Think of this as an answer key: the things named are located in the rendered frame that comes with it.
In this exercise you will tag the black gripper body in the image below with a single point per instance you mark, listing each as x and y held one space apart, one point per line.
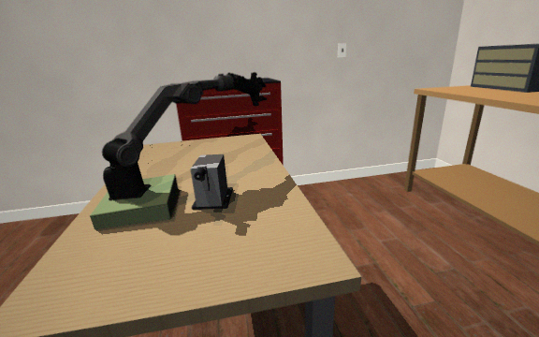
255 93

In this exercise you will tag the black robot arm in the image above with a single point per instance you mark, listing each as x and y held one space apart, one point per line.
125 180

